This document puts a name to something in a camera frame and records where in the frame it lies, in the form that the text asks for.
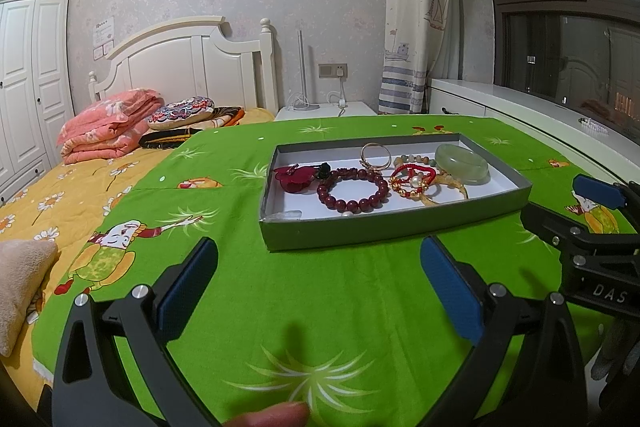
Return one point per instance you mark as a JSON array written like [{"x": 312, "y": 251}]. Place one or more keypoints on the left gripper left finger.
[{"x": 180, "y": 287}]

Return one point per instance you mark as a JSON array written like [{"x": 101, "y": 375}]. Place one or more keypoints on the white standing lamp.
[{"x": 302, "y": 103}]

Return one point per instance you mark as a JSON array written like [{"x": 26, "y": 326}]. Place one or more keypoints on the beige plush cushion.
[{"x": 24, "y": 264}]

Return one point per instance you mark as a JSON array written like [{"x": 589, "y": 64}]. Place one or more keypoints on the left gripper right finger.
[{"x": 454, "y": 291}]

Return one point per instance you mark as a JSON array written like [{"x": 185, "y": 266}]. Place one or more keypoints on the grey shallow cardboard tray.
[{"x": 355, "y": 206}]

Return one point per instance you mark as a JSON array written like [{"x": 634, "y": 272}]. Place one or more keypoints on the fingertip at bottom edge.
[{"x": 286, "y": 414}]

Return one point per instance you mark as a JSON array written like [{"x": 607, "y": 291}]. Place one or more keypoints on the white nightstand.
[{"x": 325, "y": 110}]

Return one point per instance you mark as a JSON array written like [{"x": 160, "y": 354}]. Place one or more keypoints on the gold ring cluster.
[{"x": 375, "y": 157}]

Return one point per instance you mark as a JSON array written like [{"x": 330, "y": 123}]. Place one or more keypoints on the patterned embroidered pillow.
[{"x": 178, "y": 114}]

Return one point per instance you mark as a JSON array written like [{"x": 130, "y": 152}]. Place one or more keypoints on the dark framed window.
[{"x": 580, "y": 54}]

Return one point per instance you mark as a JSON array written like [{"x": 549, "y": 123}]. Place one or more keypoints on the wall power socket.
[{"x": 331, "y": 70}]

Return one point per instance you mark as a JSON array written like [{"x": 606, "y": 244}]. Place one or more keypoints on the gold bangle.
[{"x": 442, "y": 181}]

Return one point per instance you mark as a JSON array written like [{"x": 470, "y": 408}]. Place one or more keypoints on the red shell disc pendant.
[{"x": 296, "y": 178}]

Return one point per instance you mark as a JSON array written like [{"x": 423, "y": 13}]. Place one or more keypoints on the pale green jade bangle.
[{"x": 463, "y": 164}]

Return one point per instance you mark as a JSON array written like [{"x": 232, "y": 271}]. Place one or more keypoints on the white wooden headboard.
[{"x": 191, "y": 56}]

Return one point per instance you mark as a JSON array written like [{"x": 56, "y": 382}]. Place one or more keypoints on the folded pink blanket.
[{"x": 110, "y": 128}]

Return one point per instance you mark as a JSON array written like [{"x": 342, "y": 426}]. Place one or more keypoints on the black orange patterned cloth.
[{"x": 172, "y": 134}]

